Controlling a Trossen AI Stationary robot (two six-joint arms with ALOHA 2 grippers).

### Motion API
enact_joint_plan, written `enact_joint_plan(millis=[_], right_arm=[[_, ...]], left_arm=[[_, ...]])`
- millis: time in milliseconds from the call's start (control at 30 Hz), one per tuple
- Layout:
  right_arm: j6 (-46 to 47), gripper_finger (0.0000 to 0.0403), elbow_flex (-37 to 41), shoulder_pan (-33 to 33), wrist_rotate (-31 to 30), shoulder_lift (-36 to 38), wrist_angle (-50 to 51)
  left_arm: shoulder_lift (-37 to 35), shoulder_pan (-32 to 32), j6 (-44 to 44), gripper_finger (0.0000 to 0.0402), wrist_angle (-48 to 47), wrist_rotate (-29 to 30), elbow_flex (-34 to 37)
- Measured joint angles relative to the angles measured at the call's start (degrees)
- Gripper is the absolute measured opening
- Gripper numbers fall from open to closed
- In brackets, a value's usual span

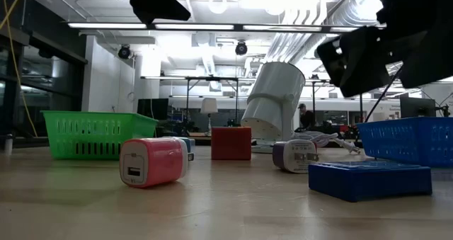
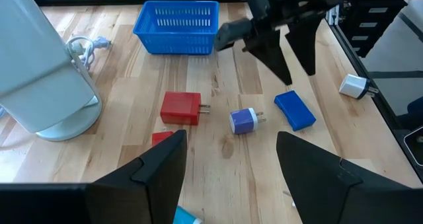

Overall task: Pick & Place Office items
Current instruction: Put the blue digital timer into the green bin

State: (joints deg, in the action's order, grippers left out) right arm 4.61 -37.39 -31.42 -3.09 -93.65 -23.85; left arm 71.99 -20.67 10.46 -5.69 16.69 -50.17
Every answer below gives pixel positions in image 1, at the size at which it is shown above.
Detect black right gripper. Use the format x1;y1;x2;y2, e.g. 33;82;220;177
316;6;453;98

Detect purple and white charger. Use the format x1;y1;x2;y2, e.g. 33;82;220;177
271;139;320;174

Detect dark blue adapter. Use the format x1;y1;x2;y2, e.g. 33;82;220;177
307;161;433;203

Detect cyan and white charger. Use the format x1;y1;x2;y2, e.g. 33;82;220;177
176;136;196;162

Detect narrow red charger block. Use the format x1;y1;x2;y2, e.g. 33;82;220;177
210;126;253;161

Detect pink and white charger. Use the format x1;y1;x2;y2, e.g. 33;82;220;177
119;137;190;189

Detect LED light strip bar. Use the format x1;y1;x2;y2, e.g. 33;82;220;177
67;21;362;34

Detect person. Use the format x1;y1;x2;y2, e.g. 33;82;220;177
297;103;316;130

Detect white spot lamp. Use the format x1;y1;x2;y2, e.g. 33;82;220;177
240;61;306;154

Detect black monitor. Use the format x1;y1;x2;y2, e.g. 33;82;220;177
137;98;169;120
399;96;437;119

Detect blue plastic basket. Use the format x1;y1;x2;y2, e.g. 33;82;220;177
356;116;453;168

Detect white shade table lamp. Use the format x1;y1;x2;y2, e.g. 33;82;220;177
200;97;219;137

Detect green plastic basket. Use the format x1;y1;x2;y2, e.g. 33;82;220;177
40;110;159;161

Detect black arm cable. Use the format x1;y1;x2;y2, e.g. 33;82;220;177
363;63;405;123

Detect silver ventilation duct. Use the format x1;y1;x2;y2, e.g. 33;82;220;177
265;0;383;64

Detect white lamp cable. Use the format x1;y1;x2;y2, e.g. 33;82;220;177
292;130;362;155

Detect black metal frame stand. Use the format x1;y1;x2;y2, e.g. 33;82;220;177
184;76;240;127

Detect black aluminium table frame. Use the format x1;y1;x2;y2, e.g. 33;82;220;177
0;135;362;149

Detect yellow cable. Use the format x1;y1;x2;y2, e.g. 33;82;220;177
0;0;39;138

